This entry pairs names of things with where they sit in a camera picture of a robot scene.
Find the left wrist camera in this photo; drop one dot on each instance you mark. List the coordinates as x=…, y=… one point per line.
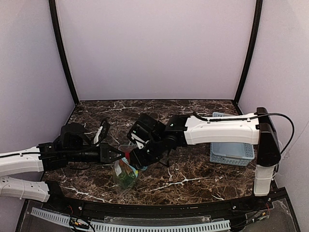
x=102, y=132

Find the grey slotted cable duct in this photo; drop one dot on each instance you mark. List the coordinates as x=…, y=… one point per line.
x=123, y=224

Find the light blue plastic basket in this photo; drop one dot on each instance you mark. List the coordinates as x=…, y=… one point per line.
x=239, y=154

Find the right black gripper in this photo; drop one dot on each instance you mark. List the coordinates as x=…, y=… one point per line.
x=140, y=157

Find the right black frame post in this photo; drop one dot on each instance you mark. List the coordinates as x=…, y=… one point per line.
x=250, y=51

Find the clear zip top bag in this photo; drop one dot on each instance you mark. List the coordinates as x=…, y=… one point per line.
x=119, y=163

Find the black front rail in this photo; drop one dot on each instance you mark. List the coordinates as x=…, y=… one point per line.
x=82, y=208

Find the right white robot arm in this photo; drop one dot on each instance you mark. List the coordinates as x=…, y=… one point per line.
x=153, y=139

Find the green grapes bunch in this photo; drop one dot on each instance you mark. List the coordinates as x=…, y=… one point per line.
x=126, y=176

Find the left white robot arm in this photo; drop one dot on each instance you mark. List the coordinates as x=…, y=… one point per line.
x=72, y=145

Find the left black frame post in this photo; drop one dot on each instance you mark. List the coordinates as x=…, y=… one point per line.
x=61, y=50

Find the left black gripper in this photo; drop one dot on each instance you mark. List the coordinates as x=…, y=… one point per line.
x=104, y=153

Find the black frame post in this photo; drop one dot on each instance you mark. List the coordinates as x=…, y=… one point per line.
x=250, y=51
x=61, y=50

